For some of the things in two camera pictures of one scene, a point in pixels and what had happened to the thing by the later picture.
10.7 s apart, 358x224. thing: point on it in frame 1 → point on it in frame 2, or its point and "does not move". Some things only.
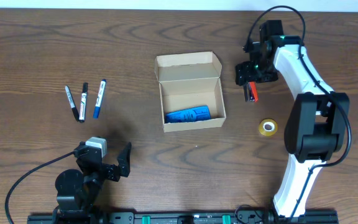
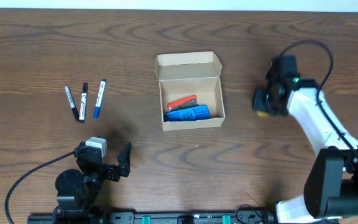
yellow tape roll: (268, 127) → (262, 114)
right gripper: (250, 76) → (260, 101)
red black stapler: (251, 92) → (188, 101)
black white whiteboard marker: (84, 98) does not move
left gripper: (110, 171) does not move
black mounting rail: (247, 218) does not move
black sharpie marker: (72, 102) does not move
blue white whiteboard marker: (103, 84) does not move
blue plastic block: (195, 113) does not move
